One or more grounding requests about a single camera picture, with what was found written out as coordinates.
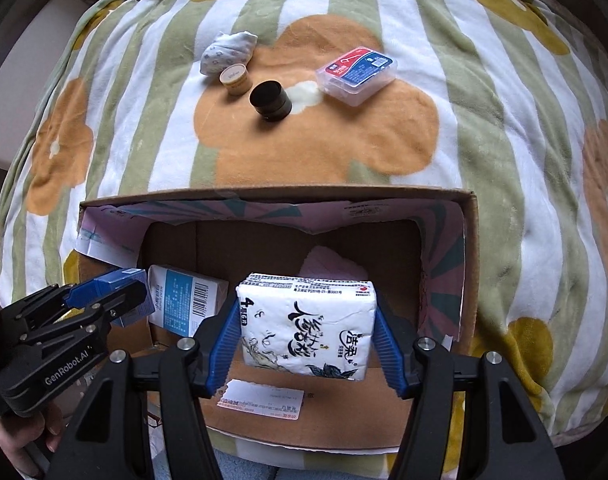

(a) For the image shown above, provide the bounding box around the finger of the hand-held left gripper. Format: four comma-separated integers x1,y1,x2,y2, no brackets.
14,282,150,356
0,275,116,333

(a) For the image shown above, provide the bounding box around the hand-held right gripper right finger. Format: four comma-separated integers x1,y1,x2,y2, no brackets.
373,304,567,480

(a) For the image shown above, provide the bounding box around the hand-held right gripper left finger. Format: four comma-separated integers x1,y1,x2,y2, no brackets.
44,299,245,480

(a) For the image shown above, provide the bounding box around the small blue box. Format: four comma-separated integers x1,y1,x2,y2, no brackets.
95,267,151,330

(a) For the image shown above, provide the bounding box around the white printed tissue pack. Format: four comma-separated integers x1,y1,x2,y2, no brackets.
235,272,379,382

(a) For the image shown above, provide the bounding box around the brown cardboard box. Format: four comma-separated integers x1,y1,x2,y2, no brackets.
75,186,480,455

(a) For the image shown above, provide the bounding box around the person's left hand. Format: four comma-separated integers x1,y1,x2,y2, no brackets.
0,402,69,480

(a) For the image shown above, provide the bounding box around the white and blue carton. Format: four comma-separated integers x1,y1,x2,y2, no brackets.
147,264,231,339

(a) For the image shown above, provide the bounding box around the pink packet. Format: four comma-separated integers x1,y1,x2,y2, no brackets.
298,244,371,282

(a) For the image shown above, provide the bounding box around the floral striped blanket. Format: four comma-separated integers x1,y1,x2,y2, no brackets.
0,0,608,480

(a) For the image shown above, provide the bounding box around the small tan cup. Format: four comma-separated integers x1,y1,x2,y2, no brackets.
220,63,251,98

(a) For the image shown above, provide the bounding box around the black round jar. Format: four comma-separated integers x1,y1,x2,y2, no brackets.
249,80,293,123

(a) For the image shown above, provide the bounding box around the rolled white patterned sock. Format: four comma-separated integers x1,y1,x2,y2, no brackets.
199,30,257,76

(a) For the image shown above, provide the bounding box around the clear case of playing cards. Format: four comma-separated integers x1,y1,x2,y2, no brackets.
315,45,401,109

